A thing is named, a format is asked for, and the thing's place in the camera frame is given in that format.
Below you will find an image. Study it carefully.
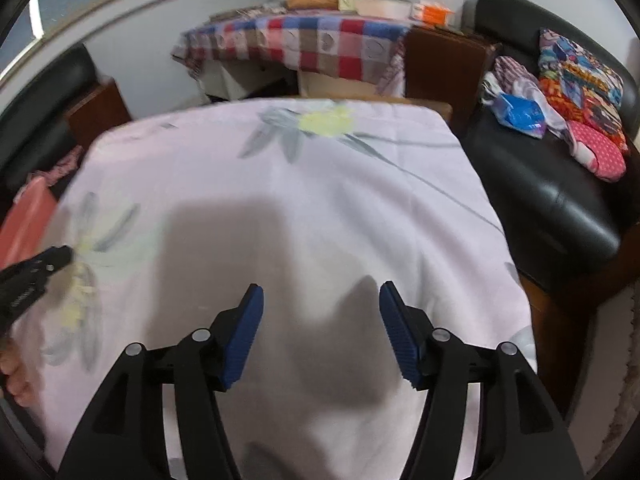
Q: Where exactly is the pink plastic bucket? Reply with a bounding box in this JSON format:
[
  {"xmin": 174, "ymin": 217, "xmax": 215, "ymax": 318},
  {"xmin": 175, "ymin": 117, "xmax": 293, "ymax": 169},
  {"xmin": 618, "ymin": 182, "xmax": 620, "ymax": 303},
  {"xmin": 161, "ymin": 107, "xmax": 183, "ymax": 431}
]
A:
[{"xmin": 0, "ymin": 177, "xmax": 58, "ymax": 271}]

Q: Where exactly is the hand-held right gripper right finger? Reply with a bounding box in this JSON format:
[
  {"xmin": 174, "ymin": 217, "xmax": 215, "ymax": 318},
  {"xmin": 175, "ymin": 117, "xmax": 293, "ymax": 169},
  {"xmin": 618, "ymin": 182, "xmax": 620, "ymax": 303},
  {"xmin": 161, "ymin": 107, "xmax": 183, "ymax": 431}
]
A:
[{"xmin": 378, "ymin": 281, "xmax": 586, "ymax": 480}]

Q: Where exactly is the wooden side table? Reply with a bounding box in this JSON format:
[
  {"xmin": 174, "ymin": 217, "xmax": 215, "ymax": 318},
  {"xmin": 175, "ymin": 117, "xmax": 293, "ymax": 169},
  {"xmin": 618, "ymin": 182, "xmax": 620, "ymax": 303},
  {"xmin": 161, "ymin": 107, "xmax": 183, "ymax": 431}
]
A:
[{"xmin": 65, "ymin": 77, "xmax": 133, "ymax": 153}]

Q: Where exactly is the person's left hand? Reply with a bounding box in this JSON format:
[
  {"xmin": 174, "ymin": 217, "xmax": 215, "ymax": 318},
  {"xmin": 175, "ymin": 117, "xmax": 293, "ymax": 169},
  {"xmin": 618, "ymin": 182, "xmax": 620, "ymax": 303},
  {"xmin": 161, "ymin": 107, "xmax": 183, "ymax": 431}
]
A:
[{"xmin": 0, "ymin": 335, "xmax": 38, "ymax": 406}]

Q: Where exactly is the white table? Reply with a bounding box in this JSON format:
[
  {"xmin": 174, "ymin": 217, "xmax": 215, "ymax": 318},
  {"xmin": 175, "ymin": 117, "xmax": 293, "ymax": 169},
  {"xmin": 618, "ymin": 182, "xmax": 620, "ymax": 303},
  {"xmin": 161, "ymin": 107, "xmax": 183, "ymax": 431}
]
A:
[{"xmin": 200, "ymin": 57, "xmax": 301, "ymax": 101}]

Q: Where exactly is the red dotted cushion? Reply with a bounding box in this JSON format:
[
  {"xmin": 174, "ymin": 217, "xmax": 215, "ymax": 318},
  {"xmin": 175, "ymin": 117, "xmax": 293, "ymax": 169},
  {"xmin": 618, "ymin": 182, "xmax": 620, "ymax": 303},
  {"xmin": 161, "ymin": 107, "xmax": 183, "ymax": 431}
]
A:
[{"xmin": 567, "ymin": 120, "xmax": 627, "ymax": 183}]

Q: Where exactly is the black leather armchair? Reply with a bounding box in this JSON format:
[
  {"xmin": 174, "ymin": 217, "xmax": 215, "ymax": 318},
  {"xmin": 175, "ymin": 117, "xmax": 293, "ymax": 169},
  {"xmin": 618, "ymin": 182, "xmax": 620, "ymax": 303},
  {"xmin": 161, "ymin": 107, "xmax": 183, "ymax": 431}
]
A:
[{"xmin": 0, "ymin": 42, "xmax": 101, "ymax": 196}]

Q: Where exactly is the striped white cloth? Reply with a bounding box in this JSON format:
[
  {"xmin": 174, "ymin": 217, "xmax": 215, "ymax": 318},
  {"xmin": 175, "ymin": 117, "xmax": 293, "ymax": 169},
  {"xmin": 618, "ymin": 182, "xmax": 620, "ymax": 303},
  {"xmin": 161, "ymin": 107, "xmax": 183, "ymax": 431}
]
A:
[{"xmin": 482, "ymin": 56, "xmax": 568, "ymax": 136}]

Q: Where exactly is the black leather sofa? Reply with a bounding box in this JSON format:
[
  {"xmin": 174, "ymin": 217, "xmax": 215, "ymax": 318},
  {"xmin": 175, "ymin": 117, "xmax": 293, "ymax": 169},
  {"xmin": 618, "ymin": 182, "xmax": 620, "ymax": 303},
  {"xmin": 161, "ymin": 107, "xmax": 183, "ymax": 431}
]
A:
[{"xmin": 460, "ymin": 0, "xmax": 640, "ymax": 296}]

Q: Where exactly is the orange white box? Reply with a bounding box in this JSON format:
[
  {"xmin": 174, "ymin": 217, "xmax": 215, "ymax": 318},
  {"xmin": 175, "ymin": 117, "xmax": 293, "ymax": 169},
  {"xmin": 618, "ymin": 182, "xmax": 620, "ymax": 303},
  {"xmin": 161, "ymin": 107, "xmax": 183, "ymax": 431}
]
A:
[{"xmin": 411, "ymin": 0, "xmax": 456, "ymax": 27}]

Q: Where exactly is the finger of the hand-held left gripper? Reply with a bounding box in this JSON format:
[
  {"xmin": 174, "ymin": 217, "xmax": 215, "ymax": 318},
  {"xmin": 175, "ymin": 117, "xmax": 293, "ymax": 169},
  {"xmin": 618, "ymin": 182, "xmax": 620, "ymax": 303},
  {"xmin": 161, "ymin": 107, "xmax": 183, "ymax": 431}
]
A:
[{"xmin": 20, "ymin": 245, "xmax": 75, "ymax": 291}]

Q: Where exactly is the checked heart tablecloth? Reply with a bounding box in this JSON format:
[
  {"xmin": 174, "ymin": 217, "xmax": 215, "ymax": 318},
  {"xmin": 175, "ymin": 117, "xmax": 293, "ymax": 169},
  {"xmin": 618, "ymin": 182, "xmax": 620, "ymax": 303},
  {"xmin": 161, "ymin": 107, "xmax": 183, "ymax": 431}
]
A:
[{"xmin": 172, "ymin": 12, "xmax": 416, "ymax": 96}]

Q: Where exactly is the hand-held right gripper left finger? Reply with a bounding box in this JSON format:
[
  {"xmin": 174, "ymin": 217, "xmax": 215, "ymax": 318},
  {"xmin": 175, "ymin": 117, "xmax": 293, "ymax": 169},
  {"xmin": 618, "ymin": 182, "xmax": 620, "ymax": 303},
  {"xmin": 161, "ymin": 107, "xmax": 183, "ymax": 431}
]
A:
[{"xmin": 57, "ymin": 282, "xmax": 265, "ymax": 480}]

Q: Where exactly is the pink floral tablecloth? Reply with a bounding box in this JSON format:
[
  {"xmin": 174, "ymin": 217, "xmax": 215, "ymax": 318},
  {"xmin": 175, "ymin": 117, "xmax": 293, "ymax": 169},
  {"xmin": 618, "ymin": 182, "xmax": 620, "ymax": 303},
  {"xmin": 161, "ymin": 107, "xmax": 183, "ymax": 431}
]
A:
[{"xmin": 10, "ymin": 97, "xmax": 538, "ymax": 480}]

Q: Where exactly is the colourful patchwork pillow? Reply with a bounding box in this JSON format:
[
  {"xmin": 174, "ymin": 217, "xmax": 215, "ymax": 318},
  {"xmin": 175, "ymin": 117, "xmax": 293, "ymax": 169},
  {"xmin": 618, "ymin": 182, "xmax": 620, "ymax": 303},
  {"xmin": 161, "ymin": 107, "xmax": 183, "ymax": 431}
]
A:
[{"xmin": 539, "ymin": 27, "xmax": 630, "ymax": 153}]

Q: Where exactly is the blue plastic bag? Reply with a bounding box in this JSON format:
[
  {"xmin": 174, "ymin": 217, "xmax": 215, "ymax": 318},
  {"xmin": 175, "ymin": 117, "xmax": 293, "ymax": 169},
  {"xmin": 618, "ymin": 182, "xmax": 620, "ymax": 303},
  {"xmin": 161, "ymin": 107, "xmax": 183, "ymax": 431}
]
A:
[{"xmin": 492, "ymin": 92, "xmax": 546, "ymax": 138}]

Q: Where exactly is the pink sequined cloth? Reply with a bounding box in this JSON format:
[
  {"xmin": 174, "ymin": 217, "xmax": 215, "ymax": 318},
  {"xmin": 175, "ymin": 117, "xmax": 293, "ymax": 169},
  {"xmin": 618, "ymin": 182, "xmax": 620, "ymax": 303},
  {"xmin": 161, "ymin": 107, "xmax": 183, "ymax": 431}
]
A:
[{"xmin": 30, "ymin": 145, "xmax": 83, "ymax": 186}]

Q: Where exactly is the wooden cabinet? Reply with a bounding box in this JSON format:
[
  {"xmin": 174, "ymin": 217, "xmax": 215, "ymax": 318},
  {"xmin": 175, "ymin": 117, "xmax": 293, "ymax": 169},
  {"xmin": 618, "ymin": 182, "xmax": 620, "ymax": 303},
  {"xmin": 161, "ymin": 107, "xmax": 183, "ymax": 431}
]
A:
[{"xmin": 404, "ymin": 25, "xmax": 501, "ymax": 106}]

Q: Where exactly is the white tray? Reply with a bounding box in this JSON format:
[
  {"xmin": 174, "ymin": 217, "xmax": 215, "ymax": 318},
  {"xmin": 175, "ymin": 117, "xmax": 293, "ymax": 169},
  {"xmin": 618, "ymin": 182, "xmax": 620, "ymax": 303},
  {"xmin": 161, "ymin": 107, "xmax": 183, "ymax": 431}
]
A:
[{"xmin": 355, "ymin": 0, "xmax": 413, "ymax": 20}]

